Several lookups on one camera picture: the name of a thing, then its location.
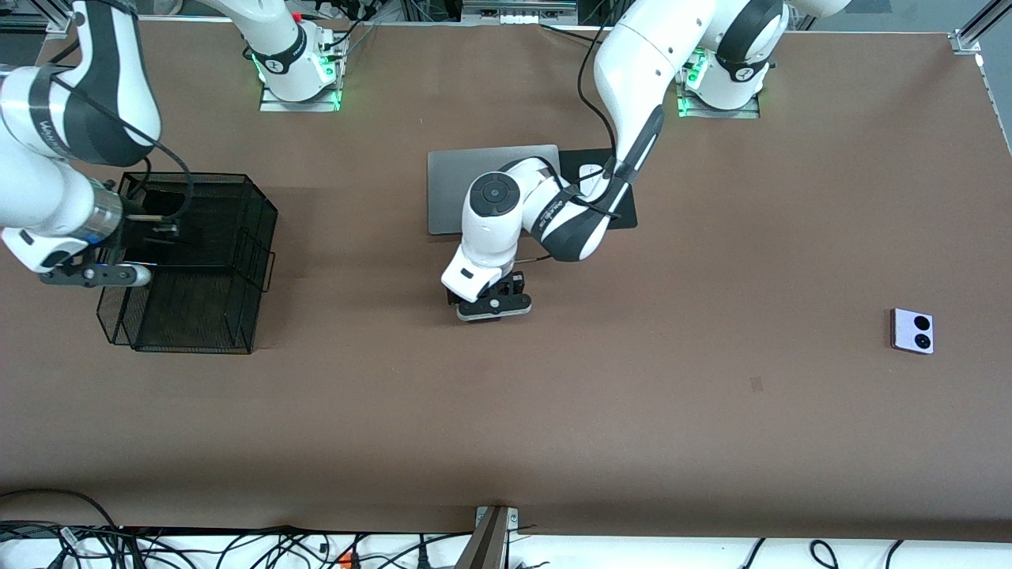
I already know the pink white flip phone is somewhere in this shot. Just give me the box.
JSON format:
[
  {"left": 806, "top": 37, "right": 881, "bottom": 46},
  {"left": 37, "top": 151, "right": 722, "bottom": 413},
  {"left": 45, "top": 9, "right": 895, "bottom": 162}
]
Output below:
[{"left": 890, "top": 307, "right": 935, "bottom": 355}]

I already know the black mesh two-tier tray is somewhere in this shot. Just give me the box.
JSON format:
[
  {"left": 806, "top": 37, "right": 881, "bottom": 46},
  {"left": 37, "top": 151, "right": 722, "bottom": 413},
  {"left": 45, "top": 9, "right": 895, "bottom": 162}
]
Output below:
[{"left": 96, "top": 172, "right": 278, "bottom": 355}]

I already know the silver laptop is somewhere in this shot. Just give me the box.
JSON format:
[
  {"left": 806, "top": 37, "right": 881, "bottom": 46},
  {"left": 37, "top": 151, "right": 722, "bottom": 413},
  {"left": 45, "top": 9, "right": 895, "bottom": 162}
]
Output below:
[{"left": 427, "top": 144, "right": 561, "bottom": 236}]

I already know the black mouse pad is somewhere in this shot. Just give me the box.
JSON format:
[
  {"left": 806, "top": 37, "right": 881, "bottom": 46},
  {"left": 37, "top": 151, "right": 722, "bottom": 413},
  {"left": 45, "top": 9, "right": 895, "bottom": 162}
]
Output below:
[{"left": 558, "top": 147, "right": 639, "bottom": 233}]

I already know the grey power strip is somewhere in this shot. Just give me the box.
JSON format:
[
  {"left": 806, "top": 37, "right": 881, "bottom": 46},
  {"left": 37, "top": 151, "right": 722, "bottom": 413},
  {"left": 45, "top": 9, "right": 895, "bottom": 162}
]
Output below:
[{"left": 463, "top": 0, "right": 578, "bottom": 24}]

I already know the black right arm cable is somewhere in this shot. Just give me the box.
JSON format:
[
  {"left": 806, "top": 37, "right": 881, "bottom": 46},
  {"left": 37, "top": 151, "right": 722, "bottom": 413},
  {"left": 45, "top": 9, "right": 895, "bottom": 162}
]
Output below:
[{"left": 47, "top": 40, "right": 194, "bottom": 222}]

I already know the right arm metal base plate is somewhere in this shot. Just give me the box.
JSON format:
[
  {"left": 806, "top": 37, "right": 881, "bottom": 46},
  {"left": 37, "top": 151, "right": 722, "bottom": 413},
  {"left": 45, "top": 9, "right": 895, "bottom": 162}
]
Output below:
[{"left": 259, "top": 47, "right": 342, "bottom": 112}]

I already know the aluminium table bracket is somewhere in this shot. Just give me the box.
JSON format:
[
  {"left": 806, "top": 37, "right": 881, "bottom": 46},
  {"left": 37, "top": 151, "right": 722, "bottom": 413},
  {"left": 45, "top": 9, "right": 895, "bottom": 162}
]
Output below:
[{"left": 455, "top": 506, "right": 520, "bottom": 569}]

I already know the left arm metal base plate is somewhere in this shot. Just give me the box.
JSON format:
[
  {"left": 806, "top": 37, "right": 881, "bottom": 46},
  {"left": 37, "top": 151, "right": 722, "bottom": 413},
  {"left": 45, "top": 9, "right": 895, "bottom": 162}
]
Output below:
[{"left": 678, "top": 43, "right": 761, "bottom": 119}]

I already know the black arched cable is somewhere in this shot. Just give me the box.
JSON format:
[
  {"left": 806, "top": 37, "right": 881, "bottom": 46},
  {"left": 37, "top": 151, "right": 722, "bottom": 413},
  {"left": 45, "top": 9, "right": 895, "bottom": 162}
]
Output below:
[{"left": 0, "top": 488, "right": 119, "bottom": 529}]

